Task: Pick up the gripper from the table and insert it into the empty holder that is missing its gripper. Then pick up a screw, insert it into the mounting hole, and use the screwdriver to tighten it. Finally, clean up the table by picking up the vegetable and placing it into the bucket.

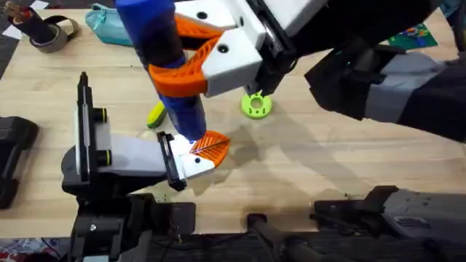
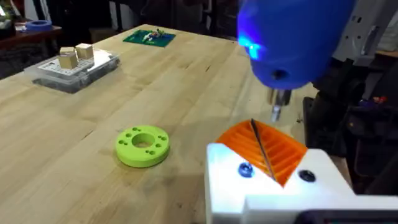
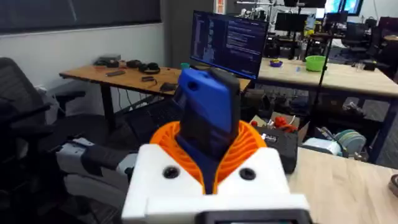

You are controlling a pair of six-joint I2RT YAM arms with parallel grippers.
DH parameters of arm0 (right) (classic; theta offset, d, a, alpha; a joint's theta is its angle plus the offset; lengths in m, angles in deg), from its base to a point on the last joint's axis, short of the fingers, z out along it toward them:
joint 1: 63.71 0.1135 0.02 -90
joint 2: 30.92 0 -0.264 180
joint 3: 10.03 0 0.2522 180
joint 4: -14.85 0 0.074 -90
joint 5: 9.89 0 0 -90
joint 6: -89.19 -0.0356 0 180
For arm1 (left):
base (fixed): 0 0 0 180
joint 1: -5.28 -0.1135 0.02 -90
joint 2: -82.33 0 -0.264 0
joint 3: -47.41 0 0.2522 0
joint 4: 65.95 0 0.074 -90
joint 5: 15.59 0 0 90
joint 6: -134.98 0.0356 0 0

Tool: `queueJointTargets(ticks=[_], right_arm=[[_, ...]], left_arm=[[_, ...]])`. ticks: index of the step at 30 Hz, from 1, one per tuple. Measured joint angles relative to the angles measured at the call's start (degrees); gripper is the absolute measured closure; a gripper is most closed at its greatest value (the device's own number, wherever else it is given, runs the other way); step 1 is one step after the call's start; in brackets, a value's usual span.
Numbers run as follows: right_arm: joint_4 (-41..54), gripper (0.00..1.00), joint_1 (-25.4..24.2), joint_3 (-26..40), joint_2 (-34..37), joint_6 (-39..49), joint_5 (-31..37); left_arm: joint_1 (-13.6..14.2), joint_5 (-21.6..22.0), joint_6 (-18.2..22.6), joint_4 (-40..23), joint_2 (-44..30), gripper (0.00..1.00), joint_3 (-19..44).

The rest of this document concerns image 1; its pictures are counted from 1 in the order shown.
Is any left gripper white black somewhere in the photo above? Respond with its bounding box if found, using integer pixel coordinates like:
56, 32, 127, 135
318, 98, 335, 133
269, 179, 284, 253
60, 107, 232, 199

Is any blue electric screwdriver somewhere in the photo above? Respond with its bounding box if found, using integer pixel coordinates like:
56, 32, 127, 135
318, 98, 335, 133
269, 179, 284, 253
114, 0, 209, 143

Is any dark cylinder tool holder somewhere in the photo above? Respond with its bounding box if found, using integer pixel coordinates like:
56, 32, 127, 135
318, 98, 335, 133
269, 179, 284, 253
4, 1, 56, 45

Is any green disc with holes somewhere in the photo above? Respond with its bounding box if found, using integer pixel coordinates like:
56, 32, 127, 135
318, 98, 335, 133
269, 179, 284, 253
240, 91, 273, 120

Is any teal zip bag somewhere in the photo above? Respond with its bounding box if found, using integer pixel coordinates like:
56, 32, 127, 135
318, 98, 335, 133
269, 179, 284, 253
84, 3, 134, 48

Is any black upright left wrist plate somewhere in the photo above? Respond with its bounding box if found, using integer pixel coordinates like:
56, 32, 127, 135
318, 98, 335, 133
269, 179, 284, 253
74, 71, 93, 183

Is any brown tape roll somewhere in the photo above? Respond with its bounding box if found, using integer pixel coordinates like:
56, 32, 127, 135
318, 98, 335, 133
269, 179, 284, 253
28, 15, 80, 55

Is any green board with blocks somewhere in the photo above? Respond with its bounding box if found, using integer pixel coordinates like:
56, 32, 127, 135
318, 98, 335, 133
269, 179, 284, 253
387, 23, 439, 51

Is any black box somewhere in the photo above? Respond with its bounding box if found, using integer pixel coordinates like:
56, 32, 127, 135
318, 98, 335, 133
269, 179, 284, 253
0, 116, 40, 210

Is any white paper sheet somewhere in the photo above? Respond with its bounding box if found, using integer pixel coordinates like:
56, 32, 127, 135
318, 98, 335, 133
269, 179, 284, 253
1, 0, 50, 40

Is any black rail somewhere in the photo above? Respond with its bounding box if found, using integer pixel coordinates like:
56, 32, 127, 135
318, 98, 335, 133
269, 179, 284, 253
145, 213, 466, 262

